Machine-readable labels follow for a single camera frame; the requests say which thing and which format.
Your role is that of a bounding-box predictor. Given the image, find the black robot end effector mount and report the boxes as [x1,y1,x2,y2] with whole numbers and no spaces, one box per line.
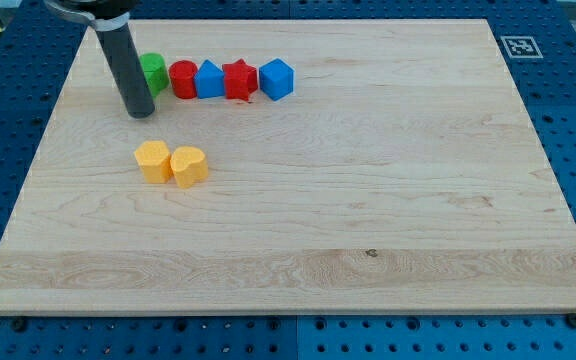
[43,0,139,31]

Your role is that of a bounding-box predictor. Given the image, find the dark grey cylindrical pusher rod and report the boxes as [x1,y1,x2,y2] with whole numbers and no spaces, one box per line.
[95,23,155,119]

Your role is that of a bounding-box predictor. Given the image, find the green star block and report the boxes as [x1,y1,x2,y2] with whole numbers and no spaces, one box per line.
[139,52,170,98]

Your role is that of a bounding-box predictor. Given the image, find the red star block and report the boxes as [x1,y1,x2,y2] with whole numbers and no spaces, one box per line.
[222,58,258,101]

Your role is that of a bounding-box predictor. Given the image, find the red cylinder block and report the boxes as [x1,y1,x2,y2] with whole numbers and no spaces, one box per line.
[168,60,198,99]

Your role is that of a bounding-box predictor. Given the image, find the blue triangle-top block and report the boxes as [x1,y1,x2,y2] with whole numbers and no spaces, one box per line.
[194,60,225,99]

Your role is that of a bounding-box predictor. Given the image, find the yellow hexagon block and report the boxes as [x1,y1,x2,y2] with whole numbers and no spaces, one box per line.
[134,140,172,184]

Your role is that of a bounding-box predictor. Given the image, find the yellow heart block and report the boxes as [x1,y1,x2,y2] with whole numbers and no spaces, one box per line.
[170,146,209,188]

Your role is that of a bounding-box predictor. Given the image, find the blue cube block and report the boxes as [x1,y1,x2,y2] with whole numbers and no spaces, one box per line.
[259,58,294,101]

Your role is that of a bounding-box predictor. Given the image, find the light wooden board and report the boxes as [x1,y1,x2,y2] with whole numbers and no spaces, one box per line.
[0,19,576,317]

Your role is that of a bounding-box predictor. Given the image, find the white fiducial marker tag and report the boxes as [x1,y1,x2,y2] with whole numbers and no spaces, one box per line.
[501,36,543,59]

